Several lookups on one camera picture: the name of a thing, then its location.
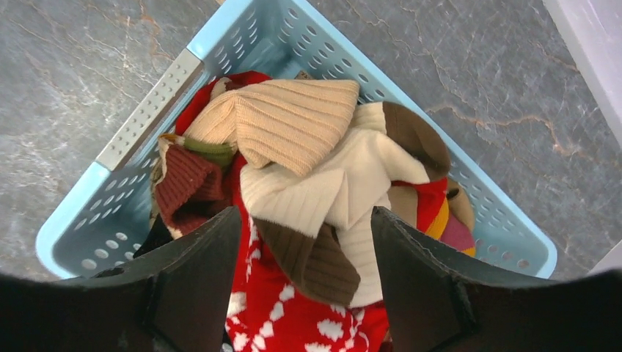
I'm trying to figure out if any red white patterned sock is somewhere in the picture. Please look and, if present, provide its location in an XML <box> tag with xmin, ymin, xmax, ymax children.
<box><xmin>174</xmin><ymin>71</ymin><xmax>389</xmax><ymax>351</ymax></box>

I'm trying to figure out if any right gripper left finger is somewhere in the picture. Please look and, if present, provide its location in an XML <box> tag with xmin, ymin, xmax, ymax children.
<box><xmin>1</xmin><ymin>207</ymin><xmax>241</xmax><ymax>351</ymax></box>

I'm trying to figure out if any light blue plastic basket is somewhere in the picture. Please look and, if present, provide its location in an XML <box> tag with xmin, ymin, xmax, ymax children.
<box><xmin>35</xmin><ymin>0</ymin><xmax>559</xmax><ymax>281</ymax></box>

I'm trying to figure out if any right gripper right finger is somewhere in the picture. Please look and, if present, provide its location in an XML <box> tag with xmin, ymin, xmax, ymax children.
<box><xmin>371</xmin><ymin>207</ymin><xmax>621</xmax><ymax>351</ymax></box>

